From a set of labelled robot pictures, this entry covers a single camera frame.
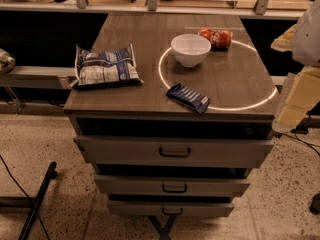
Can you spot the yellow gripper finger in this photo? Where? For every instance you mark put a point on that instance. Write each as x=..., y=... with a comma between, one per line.
x=284, y=42
x=300, y=93

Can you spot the blue rxbar snack bar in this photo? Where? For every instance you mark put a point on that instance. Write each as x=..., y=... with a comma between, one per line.
x=189, y=98

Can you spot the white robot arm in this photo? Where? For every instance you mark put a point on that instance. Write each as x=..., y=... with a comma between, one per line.
x=306, y=42

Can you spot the orange soda can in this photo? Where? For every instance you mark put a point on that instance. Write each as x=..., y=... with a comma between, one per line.
x=219, y=39

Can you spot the white bowl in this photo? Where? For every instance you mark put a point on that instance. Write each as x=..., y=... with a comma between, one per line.
x=190, y=49

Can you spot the grey drawer cabinet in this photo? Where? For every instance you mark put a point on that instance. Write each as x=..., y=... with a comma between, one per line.
x=243, y=98

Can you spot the blue white chip bag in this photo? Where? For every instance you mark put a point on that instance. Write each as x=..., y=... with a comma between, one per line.
x=108, y=69

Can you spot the top grey drawer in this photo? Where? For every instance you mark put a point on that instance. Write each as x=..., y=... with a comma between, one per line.
x=230, y=153

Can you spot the grey drawer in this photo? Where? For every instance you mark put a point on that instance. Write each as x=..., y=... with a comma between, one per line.
x=166, y=186
x=170, y=208
x=230, y=153

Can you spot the middle grey drawer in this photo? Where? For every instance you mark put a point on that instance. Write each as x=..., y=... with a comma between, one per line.
x=166, y=186

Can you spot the bottom grey drawer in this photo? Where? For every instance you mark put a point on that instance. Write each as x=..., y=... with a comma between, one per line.
x=170, y=208

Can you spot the black floor stand bar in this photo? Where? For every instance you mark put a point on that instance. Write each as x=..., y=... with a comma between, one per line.
x=37, y=201

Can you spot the grey shelf rail left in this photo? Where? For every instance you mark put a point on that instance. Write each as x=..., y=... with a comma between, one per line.
x=38, y=77

